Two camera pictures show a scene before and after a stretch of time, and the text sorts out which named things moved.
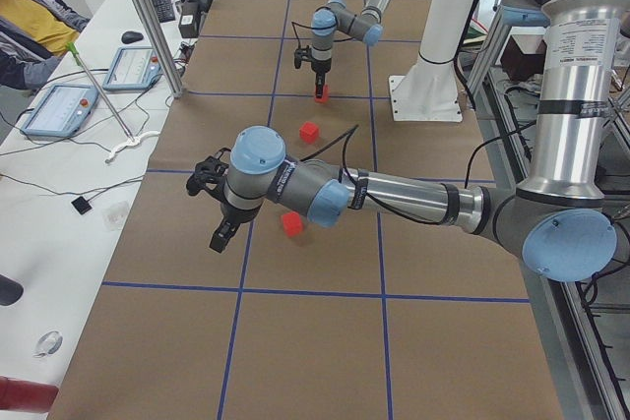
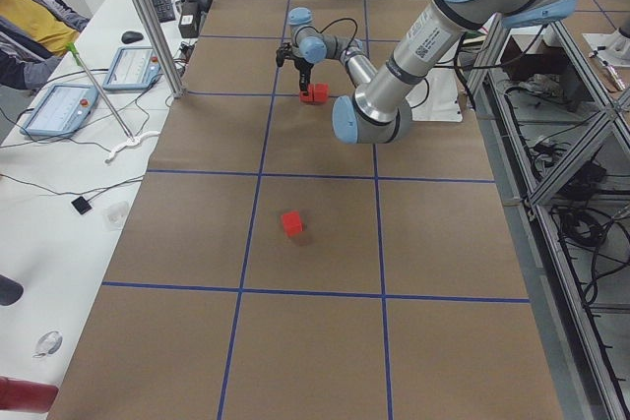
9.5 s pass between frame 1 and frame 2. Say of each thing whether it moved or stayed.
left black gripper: moved
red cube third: stayed
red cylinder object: stayed
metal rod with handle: stayed
